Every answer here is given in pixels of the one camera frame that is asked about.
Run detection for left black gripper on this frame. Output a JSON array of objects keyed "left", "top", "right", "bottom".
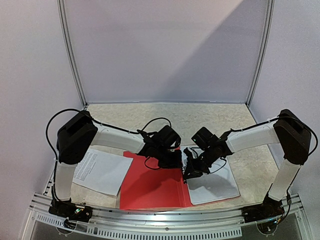
[{"left": 155, "top": 146, "right": 182, "bottom": 170}]

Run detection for chrome spine lever clip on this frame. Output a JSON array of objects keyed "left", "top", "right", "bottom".
[{"left": 181, "top": 166, "right": 187, "bottom": 184}]

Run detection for printed paper sheet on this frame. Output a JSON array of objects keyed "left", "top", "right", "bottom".
[
  {"left": 184, "top": 158, "right": 241, "bottom": 206},
  {"left": 72, "top": 148, "right": 133, "bottom": 196}
]

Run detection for red file folder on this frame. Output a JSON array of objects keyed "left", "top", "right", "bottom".
[{"left": 118, "top": 150, "right": 241, "bottom": 211}]

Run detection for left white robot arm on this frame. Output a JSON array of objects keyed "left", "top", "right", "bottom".
[{"left": 51, "top": 109, "right": 182, "bottom": 217}]

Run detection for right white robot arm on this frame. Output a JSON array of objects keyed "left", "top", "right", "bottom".
[{"left": 183, "top": 109, "right": 317, "bottom": 218}]

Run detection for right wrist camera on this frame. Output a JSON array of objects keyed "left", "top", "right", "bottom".
[{"left": 183, "top": 147, "right": 196, "bottom": 164}]

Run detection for aluminium front rail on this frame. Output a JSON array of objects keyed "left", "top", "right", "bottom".
[{"left": 20, "top": 193, "right": 313, "bottom": 240}]

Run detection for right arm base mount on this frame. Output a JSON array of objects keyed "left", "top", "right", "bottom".
[{"left": 240, "top": 196, "right": 285, "bottom": 223}]

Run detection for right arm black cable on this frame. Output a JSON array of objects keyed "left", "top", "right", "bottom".
[{"left": 207, "top": 112, "right": 318, "bottom": 176}]

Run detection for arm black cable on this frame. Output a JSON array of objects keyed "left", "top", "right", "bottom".
[
  {"left": 207, "top": 112, "right": 318, "bottom": 176},
  {"left": 45, "top": 107, "right": 173, "bottom": 201}
]

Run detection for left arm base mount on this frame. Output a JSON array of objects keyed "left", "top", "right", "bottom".
[{"left": 48, "top": 198, "right": 93, "bottom": 223}]

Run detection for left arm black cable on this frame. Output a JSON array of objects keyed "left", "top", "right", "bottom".
[{"left": 45, "top": 107, "right": 173, "bottom": 201}]

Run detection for right aluminium corner post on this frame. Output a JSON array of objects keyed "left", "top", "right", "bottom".
[{"left": 245, "top": 0, "right": 275, "bottom": 108}]

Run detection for aluminium corner post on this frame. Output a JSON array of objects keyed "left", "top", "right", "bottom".
[
  {"left": 245, "top": 0, "right": 275, "bottom": 108},
  {"left": 57, "top": 0, "right": 88, "bottom": 108}
]

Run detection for left aluminium corner post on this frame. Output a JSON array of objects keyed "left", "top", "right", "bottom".
[{"left": 57, "top": 0, "right": 88, "bottom": 108}]

